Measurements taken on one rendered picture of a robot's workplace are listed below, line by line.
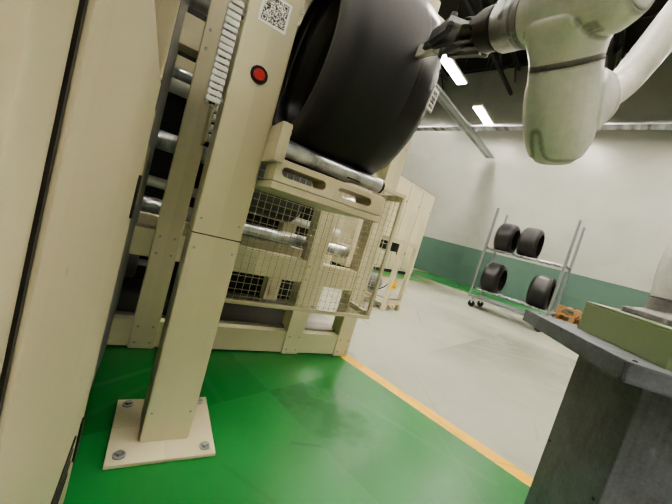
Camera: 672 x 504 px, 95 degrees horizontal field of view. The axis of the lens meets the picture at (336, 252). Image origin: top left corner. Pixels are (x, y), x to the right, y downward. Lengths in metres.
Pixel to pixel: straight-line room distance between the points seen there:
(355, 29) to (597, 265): 11.38
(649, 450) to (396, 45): 1.07
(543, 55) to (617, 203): 11.62
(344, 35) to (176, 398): 1.05
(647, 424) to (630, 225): 11.16
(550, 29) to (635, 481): 0.92
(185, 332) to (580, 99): 0.99
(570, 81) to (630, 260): 11.35
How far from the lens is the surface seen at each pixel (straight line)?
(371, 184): 0.97
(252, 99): 0.93
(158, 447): 1.13
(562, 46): 0.64
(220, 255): 0.91
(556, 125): 0.65
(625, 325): 1.03
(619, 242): 11.99
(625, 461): 1.04
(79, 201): 0.24
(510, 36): 0.70
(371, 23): 0.88
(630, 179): 12.41
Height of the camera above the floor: 0.74
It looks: 5 degrees down
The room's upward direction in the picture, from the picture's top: 16 degrees clockwise
